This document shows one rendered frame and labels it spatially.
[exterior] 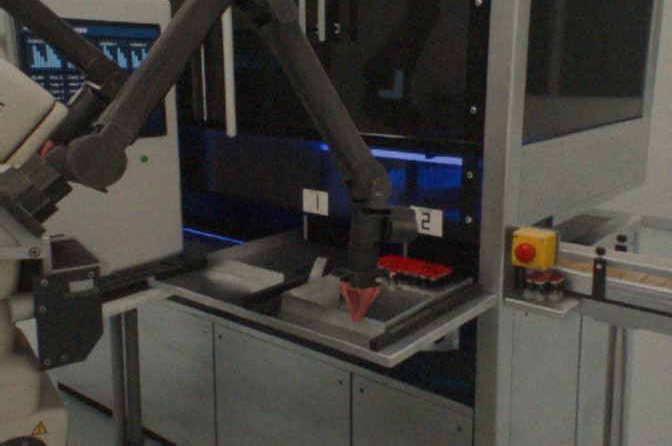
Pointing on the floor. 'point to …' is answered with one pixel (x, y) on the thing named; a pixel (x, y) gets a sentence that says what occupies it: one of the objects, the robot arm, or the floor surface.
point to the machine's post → (501, 184)
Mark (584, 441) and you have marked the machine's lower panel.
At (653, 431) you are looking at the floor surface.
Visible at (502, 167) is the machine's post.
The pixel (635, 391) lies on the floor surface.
